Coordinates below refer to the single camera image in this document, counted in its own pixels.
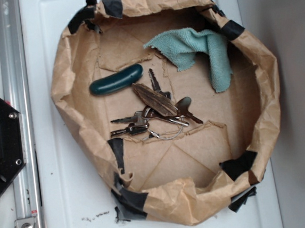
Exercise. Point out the brown paper bag tray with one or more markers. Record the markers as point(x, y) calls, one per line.
point(198, 173)

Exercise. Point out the silver key left upper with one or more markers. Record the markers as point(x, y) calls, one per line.
point(138, 117)

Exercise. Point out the key with dark round head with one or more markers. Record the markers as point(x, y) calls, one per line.
point(183, 106)

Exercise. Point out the silver key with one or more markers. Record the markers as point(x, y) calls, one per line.
point(131, 129)
point(156, 86)
point(138, 117)

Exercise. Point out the brown wood chip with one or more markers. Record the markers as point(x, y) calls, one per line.
point(155, 100)

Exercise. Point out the dark green oblong pickle toy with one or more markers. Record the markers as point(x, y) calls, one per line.
point(117, 81)

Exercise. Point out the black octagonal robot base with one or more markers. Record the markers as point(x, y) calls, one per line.
point(12, 158)

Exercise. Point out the aluminium extrusion rail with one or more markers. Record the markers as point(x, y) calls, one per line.
point(27, 194)

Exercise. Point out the white plastic board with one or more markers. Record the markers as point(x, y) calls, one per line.
point(74, 195)

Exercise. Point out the silver key left lower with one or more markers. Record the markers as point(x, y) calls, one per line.
point(131, 129)

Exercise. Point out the teal cloth rag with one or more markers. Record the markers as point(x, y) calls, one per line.
point(181, 46)

